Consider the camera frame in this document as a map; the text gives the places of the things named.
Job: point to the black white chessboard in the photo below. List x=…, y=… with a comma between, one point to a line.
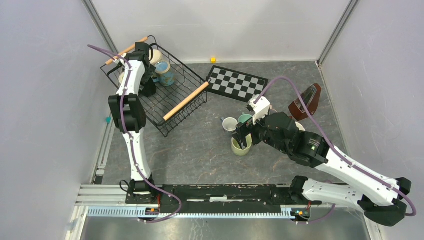
x=234, y=84

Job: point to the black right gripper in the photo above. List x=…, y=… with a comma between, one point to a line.
x=241, y=131

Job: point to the brown wooden metronome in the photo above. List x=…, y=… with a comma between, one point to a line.
x=311, y=97

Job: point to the light green mug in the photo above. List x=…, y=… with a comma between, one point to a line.
x=236, y=148

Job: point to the blue bottomed mug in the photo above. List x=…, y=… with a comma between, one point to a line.
x=165, y=76

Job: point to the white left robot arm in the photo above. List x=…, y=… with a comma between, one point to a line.
x=130, y=118

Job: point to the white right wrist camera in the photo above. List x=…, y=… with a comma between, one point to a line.
x=259, y=107

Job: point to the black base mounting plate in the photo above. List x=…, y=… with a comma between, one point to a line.
x=219, y=198

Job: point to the cream mug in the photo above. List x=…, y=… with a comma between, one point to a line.
x=155, y=56
x=121, y=78

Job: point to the cream mug rear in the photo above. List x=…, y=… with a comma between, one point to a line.
x=155, y=56

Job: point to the cream mug left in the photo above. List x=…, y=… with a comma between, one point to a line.
x=121, y=78

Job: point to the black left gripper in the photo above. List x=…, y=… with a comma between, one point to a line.
x=144, y=80

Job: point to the black wire dish rack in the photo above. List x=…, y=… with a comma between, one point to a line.
x=167, y=97

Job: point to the pink iridescent mug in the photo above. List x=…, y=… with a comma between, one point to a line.
x=273, y=111

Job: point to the red floral mug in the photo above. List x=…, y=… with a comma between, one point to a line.
x=300, y=126

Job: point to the right wooden rack handle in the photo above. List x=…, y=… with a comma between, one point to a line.
x=189, y=98

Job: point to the small green teacup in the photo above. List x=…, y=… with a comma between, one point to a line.
x=244, y=118

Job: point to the aluminium rail frame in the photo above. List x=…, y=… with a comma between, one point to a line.
x=96, y=200

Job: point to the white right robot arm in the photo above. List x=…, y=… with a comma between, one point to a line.
x=381, y=199

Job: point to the grey blue mug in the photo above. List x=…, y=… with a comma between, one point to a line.
x=229, y=124

